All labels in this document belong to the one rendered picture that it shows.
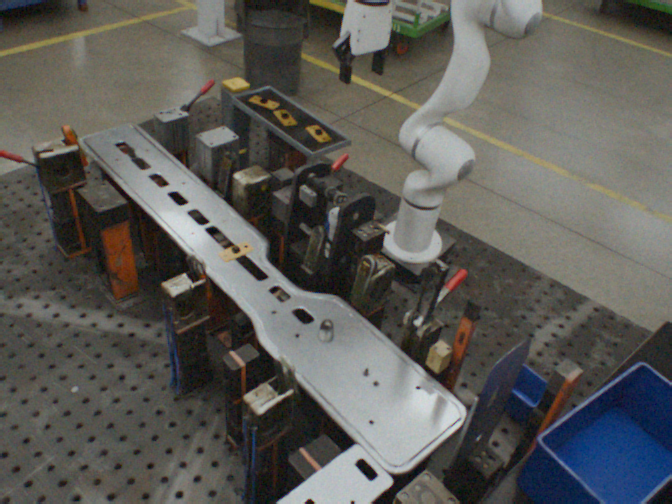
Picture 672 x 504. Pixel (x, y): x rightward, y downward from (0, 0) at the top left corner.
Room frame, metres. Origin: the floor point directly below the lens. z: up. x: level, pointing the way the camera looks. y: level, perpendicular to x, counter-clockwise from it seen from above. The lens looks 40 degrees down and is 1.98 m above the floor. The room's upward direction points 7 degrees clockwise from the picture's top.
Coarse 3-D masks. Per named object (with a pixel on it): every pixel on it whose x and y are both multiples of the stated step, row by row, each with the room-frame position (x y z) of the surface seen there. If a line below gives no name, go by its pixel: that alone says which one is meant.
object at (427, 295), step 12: (432, 264) 0.91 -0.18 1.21; (444, 264) 0.91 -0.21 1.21; (432, 276) 0.88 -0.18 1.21; (444, 276) 0.90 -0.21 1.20; (420, 288) 0.91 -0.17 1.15; (432, 288) 0.90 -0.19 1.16; (420, 300) 0.90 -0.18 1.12; (432, 300) 0.88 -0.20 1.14; (420, 312) 0.90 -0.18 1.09; (432, 312) 0.89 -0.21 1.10; (408, 324) 0.89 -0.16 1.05; (420, 324) 0.88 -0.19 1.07
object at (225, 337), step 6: (240, 258) 1.11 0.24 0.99; (246, 258) 1.12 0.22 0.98; (246, 264) 1.12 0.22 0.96; (252, 264) 1.13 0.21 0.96; (252, 270) 1.13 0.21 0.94; (234, 306) 1.10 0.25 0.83; (234, 312) 1.10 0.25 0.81; (240, 312) 1.10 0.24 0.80; (228, 330) 1.12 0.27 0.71; (222, 336) 1.10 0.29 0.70; (228, 336) 1.10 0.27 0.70; (222, 342) 1.08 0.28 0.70; (228, 342) 1.08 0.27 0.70; (228, 348) 1.06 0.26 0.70
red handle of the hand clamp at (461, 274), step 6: (462, 270) 0.98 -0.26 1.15; (456, 276) 0.97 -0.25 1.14; (462, 276) 0.97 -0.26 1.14; (450, 282) 0.96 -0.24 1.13; (456, 282) 0.96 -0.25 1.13; (444, 288) 0.95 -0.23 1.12; (450, 288) 0.94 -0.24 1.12; (444, 294) 0.94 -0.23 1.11; (438, 300) 0.93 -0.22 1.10; (438, 306) 0.92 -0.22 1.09; (420, 318) 0.90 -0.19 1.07; (414, 324) 0.89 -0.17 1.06
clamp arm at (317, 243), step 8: (312, 232) 1.13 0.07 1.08; (320, 232) 1.11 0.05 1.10; (312, 240) 1.11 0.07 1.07; (320, 240) 1.10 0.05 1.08; (312, 248) 1.11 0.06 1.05; (320, 248) 1.10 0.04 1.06; (312, 256) 1.10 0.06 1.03; (320, 256) 1.10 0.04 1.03; (304, 264) 1.11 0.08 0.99; (312, 264) 1.10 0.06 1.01
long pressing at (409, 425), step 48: (96, 144) 1.52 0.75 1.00; (144, 144) 1.55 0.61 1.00; (144, 192) 1.31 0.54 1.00; (192, 192) 1.34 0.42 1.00; (192, 240) 1.14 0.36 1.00; (240, 240) 1.16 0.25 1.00; (240, 288) 0.99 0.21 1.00; (288, 288) 1.01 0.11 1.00; (288, 336) 0.87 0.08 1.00; (336, 336) 0.88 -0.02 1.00; (384, 336) 0.90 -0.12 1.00; (336, 384) 0.76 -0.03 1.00; (384, 384) 0.77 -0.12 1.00; (432, 384) 0.79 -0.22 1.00; (384, 432) 0.66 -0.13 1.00; (432, 432) 0.67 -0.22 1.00
